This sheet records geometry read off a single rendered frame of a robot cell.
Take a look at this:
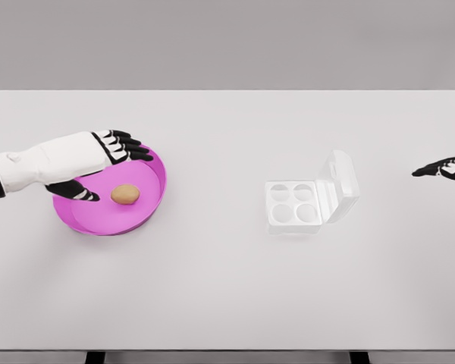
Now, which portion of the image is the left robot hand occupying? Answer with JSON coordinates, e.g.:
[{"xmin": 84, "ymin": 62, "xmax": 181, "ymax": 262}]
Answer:
[{"xmin": 40, "ymin": 129, "xmax": 155, "ymax": 202}]

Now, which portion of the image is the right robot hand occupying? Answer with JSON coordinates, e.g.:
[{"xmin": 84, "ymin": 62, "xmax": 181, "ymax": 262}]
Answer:
[{"xmin": 411, "ymin": 155, "xmax": 455, "ymax": 187}]

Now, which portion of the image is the brown egg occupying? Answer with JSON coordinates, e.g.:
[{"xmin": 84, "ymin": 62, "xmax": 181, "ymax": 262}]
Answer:
[{"xmin": 111, "ymin": 184, "xmax": 141, "ymax": 206}]

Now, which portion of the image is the white egg box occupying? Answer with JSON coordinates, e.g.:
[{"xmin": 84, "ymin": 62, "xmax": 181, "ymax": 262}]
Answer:
[{"xmin": 265, "ymin": 149, "xmax": 361, "ymax": 236}]

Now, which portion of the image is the pink round plate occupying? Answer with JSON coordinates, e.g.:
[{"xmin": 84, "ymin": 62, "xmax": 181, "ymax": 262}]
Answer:
[{"xmin": 52, "ymin": 143, "xmax": 168, "ymax": 237}]

